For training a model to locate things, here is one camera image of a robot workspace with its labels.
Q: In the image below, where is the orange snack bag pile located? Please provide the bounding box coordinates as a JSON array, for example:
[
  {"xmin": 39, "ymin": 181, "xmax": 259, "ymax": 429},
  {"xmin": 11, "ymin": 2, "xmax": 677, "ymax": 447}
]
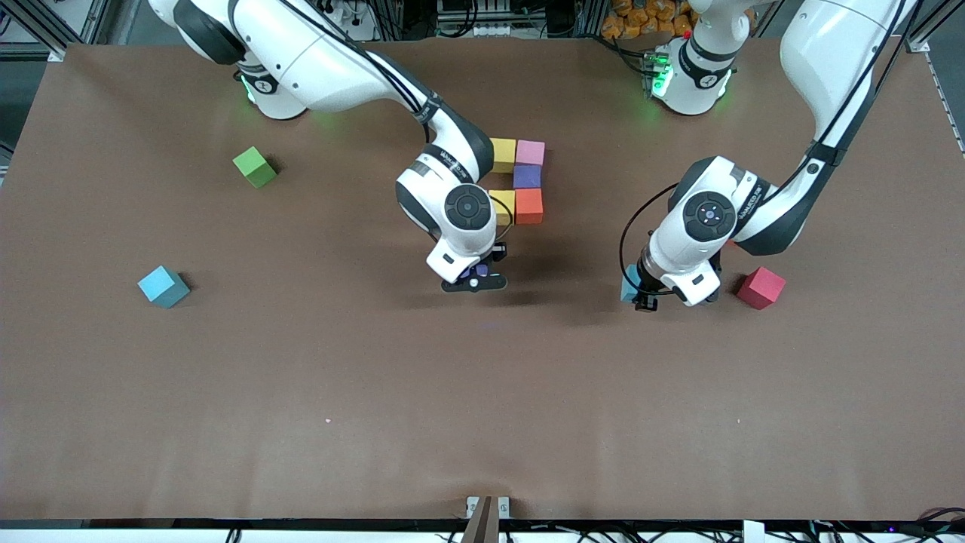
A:
[{"xmin": 601, "ymin": 0, "xmax": 698, "ymax": 40}]

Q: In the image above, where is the white power strip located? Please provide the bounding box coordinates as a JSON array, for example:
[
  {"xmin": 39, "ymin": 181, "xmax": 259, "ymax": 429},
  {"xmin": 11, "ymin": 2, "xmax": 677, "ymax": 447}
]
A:
[{"xmin": 317, "ymin": 0, "xmax": 378, "ymax": 42}]

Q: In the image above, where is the silver camera mount bracket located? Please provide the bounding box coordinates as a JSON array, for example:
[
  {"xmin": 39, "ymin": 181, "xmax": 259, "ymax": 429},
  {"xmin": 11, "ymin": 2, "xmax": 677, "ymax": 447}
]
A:
[{"xmin": 466, "ymin": 495, "xmax": 511, "ymax": 520}]

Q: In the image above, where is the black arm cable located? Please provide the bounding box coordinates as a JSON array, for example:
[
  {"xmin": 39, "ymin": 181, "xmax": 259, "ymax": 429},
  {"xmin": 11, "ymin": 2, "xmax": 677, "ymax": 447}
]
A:
[
  {"xmin": 290, "ymin": 0, "xmax": 516, "ymax": 246},
  {"xmin": 619, "ymin": 0, "xmax": 905, "ymax": 296}
]

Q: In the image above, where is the aluminium frame post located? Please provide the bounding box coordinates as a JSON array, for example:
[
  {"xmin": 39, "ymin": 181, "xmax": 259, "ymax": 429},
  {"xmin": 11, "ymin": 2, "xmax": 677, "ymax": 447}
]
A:
[
  {"xmin": 907, "ymin": 0, "xmax": 965, "ymax": 55},
  {"xmin": 0, "ymin": 0, "xmax": 114, "ymax": 63}
]

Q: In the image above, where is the brown paper table cover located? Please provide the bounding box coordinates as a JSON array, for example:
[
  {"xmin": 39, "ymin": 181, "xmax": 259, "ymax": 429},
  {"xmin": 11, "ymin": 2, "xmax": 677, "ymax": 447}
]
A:
[{"xmin": 0, "ymin": 36, "xmax": 965, "ymax": 523}]

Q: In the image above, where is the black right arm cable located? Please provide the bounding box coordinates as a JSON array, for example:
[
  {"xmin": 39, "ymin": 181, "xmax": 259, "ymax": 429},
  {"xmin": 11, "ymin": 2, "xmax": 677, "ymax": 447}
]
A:
[{"xmin": 290, "ymin": 0, "xmax": 516, "ymax": 246}]

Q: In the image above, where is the red foam cube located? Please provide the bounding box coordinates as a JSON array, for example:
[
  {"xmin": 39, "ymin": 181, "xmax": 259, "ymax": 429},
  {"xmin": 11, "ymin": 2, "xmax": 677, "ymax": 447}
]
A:
[{"xmin": 736, "ymin": 266, "xmax": 787, "ymax": 311}]

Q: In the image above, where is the orange foam cube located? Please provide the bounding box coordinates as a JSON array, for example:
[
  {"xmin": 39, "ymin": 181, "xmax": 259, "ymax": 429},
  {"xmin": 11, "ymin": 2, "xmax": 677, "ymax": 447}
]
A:
[{"xmin": 514, "ymin": 188, "xmax": 544, "ymax": 225}]

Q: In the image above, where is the brown camera pole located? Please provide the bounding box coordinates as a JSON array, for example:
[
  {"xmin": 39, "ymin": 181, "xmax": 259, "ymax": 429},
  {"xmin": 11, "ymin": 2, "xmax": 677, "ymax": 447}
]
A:
[{"xmin": 461, "ymin": 496, "xmax": 500, "ymax": 543}]

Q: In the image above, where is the green foam cube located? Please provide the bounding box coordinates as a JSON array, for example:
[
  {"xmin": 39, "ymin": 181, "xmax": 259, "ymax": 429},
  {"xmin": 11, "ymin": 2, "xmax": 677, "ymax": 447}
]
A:
[{"xmin": 232, "ymin": 146, "xmax": 278, "ymax": 189}]

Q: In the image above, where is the grey electronics rack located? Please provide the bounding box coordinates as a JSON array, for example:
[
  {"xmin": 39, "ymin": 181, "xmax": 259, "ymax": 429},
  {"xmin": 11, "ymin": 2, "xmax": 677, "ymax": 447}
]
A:
[{"xmin": 436, "ymin": 0, "xmax": 528, "ymax": 37}]

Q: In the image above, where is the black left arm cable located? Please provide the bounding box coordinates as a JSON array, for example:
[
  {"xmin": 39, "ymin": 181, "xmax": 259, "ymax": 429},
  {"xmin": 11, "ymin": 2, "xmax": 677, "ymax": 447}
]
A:
[{"xmin": 619, "ymin": 0, "xmax": 905, "ymax": 296}]

